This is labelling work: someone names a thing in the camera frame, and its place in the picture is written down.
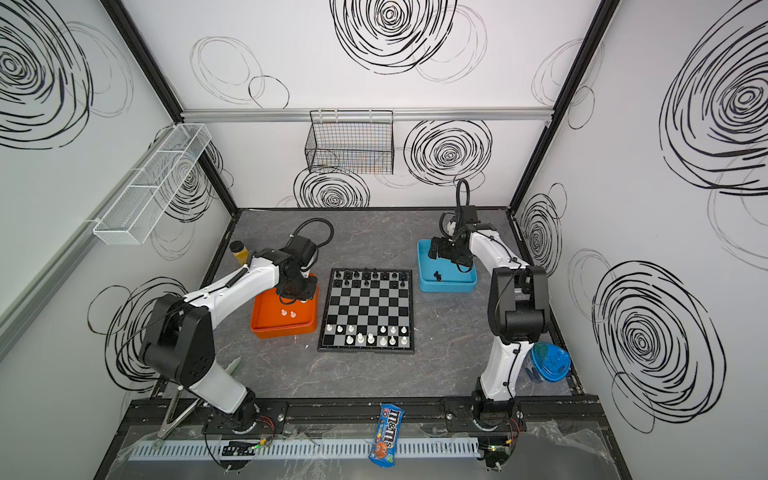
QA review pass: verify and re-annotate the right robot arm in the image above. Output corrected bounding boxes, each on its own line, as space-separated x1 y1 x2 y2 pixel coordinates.
428 179 551 431

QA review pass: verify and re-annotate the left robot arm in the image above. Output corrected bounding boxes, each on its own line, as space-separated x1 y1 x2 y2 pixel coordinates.
139 217 335 433

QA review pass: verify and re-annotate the black white chess board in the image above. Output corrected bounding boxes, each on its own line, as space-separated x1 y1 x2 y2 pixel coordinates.
317 268 415 354

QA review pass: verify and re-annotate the blue plastic tray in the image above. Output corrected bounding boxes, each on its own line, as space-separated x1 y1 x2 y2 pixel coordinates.
417 239 478 293

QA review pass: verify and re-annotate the yellow jar black lid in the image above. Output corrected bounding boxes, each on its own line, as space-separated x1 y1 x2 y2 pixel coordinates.
229 240 250 266

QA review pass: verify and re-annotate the orange plastic tray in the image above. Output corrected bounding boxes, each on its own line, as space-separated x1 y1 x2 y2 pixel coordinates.
250 288 319 339

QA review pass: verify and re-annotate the blue lidded plastic container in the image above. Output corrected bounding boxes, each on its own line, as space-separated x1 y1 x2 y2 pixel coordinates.
525 342 572 383

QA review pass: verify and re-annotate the M&M's candy bag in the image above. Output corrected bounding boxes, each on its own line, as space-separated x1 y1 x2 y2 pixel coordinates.
368 404 404 468

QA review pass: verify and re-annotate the black wire basket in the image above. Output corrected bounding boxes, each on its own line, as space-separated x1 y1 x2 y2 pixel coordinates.
304 109 395 175

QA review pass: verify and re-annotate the white mesh wall shelf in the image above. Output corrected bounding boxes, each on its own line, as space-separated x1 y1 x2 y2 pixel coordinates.
93 123 211 246

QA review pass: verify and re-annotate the white slotted cable duct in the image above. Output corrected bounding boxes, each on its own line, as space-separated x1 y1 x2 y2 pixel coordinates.
127 437 480 463

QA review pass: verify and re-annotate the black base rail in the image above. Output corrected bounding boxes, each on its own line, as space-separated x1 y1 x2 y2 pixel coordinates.
119 394 609 438

